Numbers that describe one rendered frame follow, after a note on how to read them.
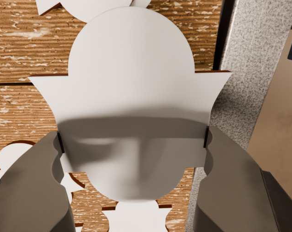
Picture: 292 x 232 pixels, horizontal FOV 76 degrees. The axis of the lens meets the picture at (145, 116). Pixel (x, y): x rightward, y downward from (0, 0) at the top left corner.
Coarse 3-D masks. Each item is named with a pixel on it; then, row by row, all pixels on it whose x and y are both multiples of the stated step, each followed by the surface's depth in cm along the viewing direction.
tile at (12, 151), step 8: (8, 144) 27; (16, 144) 26; (24, 144) 26; (32, 144) 27; (0, 152) 27; (8, 152) 27; (16, 152) 27; (0, 160) 27; (8, 160) 27; (0, 168) 28; (0, 176) 28; (64, 176) 29; (72, 176) 30; (64, 184) 30; (72, 184) 30; (80, 184) 30; (72, 192) 31
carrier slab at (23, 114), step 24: (0, 96) 24; (24, 96) 24; (0, 120) 25; (24, 120) 26; (48, 120) 26; (0, 144) 27; (192, 168) 31; (96, 192) 32; (96, 216) 34; (168, 216) 35
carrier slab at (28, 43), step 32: (0, 0) 20; (32, 0) 20; (160, 0) 20; (192, 0) 21; (0, 32) 21; (32, 32) 21; (64, 32) 21; (192, 32) 22; (0, 64) 22; (32, 64) 22; (64, 64) 23
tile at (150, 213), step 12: (120, 204) 32; (132, 204) 32; (144, 204) 32; (156, 204) 33; (108, 216) 33; (120, 216) 33; (132, 216) 34; (144, 216) 34; (156, 216) 34; (120, 228) 35; (132, 228) 35; (144, 228) 35; (156, 228) 35
